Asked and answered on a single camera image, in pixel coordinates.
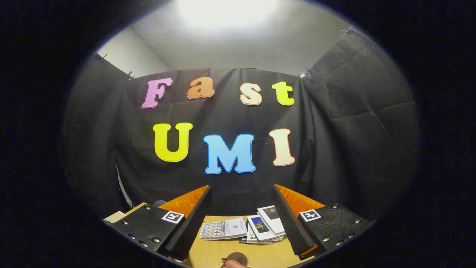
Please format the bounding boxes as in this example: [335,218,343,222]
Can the beige fabric storage box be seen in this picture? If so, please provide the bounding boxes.
[103,211,127,224]

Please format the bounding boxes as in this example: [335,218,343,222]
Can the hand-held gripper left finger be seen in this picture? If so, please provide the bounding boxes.
[111,185,212,262]

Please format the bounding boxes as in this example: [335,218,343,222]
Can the white book with black print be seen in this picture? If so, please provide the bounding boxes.
[245,223,261,243]

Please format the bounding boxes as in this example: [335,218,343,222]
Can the thin grey bar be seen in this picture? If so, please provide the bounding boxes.
[116,164,134,208]

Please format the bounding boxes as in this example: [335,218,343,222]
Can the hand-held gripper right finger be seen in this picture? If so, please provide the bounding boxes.
[272,184,373,261]

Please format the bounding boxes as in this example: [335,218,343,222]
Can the grey patterned cover book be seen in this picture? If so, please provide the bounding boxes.
[200,218,248,241]

